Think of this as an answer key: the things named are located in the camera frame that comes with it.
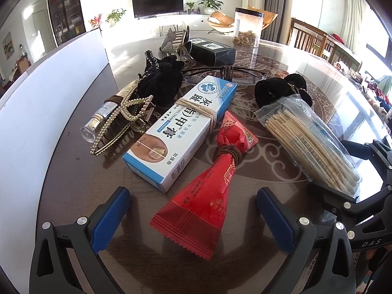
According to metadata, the black velvet pouch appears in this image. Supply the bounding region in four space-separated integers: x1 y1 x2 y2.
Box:
255 73 314 108
138 57 186 111

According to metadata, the brown silver cosmetic vial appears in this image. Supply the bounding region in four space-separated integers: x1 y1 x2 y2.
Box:
80 81 138 143

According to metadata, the black television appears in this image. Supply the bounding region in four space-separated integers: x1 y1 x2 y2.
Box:
132 0 185 19

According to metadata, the black wavy hair clip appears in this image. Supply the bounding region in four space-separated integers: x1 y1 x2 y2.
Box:
145 50 160 68

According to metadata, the white cardboard box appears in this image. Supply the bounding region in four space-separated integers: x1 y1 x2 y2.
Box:
0 27 113 252

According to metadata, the orange lounge chair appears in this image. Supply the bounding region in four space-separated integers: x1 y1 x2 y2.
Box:
207 5 279 34

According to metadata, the wooden slatted chair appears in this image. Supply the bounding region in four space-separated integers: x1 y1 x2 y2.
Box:
321 34 363 71
288 18 325 54

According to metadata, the blue white medicine box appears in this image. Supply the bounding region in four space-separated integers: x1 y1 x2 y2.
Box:
122 75 238 193

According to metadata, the rhinestone bow hair clip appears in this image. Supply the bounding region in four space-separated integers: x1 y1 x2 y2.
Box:
159 26 196 65

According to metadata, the white coffee table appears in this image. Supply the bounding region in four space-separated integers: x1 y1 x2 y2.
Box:
159 21 191 36

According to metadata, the white television console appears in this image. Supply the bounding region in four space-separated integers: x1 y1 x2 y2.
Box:
138 13 212 23

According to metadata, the grey curtain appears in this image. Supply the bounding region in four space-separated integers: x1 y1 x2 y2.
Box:
263 0 291 42

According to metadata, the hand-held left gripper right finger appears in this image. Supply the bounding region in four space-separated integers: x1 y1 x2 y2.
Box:
257 188 359 294

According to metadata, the red snack packet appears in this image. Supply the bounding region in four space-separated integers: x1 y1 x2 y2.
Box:
149 110 259 261

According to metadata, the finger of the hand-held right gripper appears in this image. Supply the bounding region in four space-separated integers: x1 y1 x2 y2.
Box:
341 139 392 172
308 181 392 225

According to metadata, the thin black headband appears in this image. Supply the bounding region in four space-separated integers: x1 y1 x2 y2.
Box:
182 66 267 78

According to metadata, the pearl hair clip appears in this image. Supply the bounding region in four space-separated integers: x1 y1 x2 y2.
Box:
90 93 155 155

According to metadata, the framed landscape painting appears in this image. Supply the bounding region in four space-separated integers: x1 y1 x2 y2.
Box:
2 32 15 60

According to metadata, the broad-leaf potted plant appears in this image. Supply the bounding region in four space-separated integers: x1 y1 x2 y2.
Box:
197 0 224 15

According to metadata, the cotton swab packet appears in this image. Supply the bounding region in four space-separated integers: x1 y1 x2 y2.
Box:
254 93 362 203

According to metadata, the clear plastic container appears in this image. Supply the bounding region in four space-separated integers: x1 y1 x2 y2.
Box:
233 7 264 48

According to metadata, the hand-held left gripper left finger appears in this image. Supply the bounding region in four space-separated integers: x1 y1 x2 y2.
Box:
29 186 132 294

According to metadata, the dark glass display cabinet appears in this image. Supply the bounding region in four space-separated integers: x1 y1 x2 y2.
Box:
47 0 86 48

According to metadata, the leafy potted plant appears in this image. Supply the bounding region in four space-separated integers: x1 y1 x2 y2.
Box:
106 8 127 26

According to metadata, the black box with white pictures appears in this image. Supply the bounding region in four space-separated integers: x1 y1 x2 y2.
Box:
190 37 236 68

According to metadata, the pile of rubber bands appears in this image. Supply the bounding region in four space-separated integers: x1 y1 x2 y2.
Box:
234 30 261 47

